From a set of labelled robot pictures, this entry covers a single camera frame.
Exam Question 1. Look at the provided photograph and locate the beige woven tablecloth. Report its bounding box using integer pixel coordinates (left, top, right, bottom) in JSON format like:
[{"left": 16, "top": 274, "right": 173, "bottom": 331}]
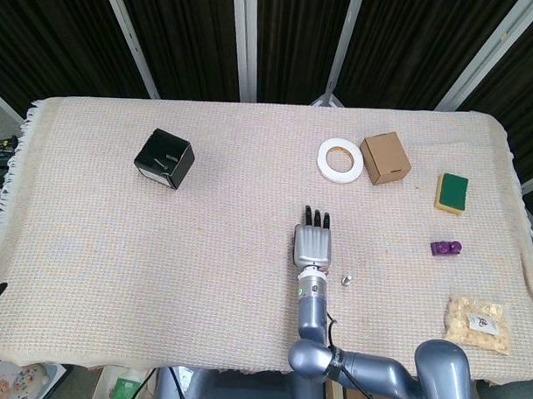
[{"left": 0, "top": 92, "right": 533, "bottom": 388}]

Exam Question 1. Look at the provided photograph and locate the yellow green sponge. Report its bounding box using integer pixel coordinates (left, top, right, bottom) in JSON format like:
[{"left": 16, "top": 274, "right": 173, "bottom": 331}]
[{"left": 433, "top": 171, "right": 470, "bottom": 215}]

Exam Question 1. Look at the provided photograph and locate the white tape roll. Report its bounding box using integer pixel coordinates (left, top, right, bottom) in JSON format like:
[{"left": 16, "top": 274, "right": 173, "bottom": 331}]
[{"left": 315, "top": 136, "right": 365, "bottom": 186}]

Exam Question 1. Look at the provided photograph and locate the black torso cable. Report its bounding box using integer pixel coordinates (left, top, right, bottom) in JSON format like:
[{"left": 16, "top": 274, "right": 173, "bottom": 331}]
[{"left": 165, "top": 365, "right": 188, "bottom": 399}]

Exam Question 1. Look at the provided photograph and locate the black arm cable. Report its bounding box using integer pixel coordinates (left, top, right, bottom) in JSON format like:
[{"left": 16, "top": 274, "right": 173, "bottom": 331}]
[{"left": 322, "top": 311, "right": 403, "bottom": 399}]

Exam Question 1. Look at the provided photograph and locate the brown closed cardboard box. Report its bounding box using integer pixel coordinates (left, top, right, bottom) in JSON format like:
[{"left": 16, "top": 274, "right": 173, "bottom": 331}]
[{"left": 357, "top": 130, "right": 414, "bottom": 187}]

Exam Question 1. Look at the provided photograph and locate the purple toy block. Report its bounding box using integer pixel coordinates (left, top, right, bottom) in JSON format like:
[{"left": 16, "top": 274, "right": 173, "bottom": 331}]
[{"left": 429, "top": 240, "right": 463, "bottom": 260}]

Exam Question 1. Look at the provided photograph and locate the dark pleated curtain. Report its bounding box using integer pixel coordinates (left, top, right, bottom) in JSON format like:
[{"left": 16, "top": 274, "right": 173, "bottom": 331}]
[{"left": 0, "top": 0, "right": 533, "bottom": 228}]

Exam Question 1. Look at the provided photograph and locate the green printed box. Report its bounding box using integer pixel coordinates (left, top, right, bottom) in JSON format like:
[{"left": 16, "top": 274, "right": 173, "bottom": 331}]
[{"left": 109, "top": 375, "right": 146, "bottom": 399}]

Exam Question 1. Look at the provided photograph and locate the colourful printed box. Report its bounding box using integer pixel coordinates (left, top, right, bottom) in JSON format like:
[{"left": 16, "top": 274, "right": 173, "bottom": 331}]
[{"left": 0, "top": 358, "right": 68, "bottom": 399}]

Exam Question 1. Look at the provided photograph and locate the black open cardboard box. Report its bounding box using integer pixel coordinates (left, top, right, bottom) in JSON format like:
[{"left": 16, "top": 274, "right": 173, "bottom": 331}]
[{"left": 132, "top": 127, "right": 196, "bottom": 193}]

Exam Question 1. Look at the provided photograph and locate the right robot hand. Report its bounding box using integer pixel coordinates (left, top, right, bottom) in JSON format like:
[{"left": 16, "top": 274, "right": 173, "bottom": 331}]
[{"left": 291, "top": 203, "right": 335, "bottom": 270}]

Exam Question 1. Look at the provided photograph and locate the clear bag of snacks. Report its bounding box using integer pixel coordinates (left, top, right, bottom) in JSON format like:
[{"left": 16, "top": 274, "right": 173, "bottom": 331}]
[{"left": 442, "top": 293, "right": 514, "bottom": 356}]

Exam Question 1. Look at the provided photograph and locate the white metal frame post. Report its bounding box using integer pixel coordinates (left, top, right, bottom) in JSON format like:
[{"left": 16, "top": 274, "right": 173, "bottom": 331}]
[
  {"left": 97, "top": 0, "right": 165, "bottom": 101},
  {"left": 310, "top": 0, "right": 367, "bottom": 109},
  {"left": 434, "top": 0, "right": 533, "bottom": 116},
  {"left": 228, "top": 0, "right": 262, "bottom": 103}
]

